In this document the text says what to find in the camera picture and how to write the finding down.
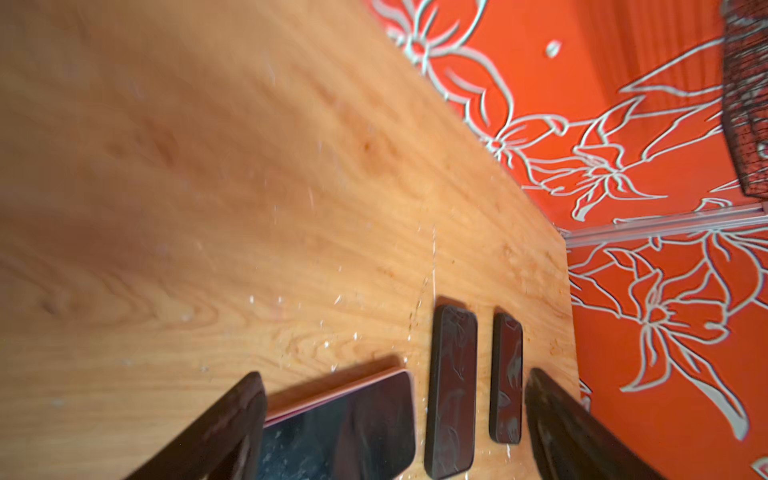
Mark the black wire basket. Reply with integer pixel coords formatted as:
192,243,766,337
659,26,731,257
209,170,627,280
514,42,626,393
721,1,767,200

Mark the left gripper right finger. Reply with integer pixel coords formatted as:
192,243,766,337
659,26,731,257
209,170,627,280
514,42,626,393
524,368,662,479

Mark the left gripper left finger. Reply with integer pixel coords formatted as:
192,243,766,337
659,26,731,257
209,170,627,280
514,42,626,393
128,372,268,479

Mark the dark phone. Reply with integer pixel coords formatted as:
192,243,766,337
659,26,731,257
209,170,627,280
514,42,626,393
489,309,523,445

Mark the black phone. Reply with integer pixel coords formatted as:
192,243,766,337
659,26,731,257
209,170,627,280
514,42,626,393
424,304,478,479

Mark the purple phone case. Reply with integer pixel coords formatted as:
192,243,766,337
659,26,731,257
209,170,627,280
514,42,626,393
254,369,416,479

